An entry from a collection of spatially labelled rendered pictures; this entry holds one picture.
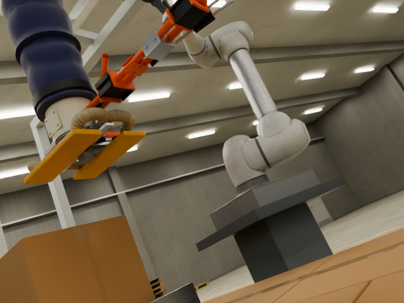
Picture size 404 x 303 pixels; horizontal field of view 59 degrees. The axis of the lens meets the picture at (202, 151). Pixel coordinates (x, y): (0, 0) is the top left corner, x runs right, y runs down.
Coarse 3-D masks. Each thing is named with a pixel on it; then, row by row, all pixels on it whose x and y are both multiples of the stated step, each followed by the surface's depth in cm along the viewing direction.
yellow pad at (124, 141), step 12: (132, 132) 122; (144, 132) 126; (108, 144) 123; (120, 144) 124; (132, 144) 128; (96, 156) 127; (108, 156) 129; (120, 156) 134; (84, 168) 132; (96, 168) 135
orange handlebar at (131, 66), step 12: (204, 0) 92; (168, 24) 96; (168, 36) 101; (132, 60) 105; (144, 60) 107; (120, 72) 108; (132, 72) 108; (96, 96) 115; (84, 108) 119; (108, 132) 143
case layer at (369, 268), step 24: (384, 240) 75; (312, 264) 89; (336, 264) 73; (360, 264) 62; (384, 264) 53; (264, 288) 85; (288, 288) 70; (312, 288) 60; (336, 288) 52; (360, 288) 46; (384, 288) 41
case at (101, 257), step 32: (96, 224) 130; (128, 224) 139; (32, 256) 110; (64, 256) 116; (96, 256) 124; (128, 256) 132; (0, 288) 123; (32, 288) 107; (64, 288) 111; (96, 288) 118; (128, 288) 126
